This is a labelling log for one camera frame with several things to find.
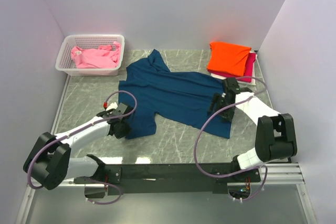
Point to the folded magenta t shirt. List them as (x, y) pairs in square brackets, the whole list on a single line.
[(249, 70)]

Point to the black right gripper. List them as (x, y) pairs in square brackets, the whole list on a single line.
[(215, 100)]

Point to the navy blue t shirt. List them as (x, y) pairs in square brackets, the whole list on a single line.
[(179, 96)]

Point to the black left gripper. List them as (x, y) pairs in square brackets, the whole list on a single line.
[(125, 132)]

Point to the pink t shirt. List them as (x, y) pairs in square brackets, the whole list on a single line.
[(105, 57)]

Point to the white perforated plastic basket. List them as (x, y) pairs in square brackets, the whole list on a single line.
[(87, 41)]

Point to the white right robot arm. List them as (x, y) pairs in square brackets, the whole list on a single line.
[(275, 134)]

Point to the folded white t shirt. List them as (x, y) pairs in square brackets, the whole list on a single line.
[(218, 75)]

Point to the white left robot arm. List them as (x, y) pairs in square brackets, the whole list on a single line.
[(50, 162)]

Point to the aluminium extrusion rail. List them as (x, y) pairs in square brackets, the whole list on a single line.
[(284, 199)]

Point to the folded orange t shirt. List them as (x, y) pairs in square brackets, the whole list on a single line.
[(228, 58)]

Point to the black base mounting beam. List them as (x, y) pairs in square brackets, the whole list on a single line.
[(169, 178)]

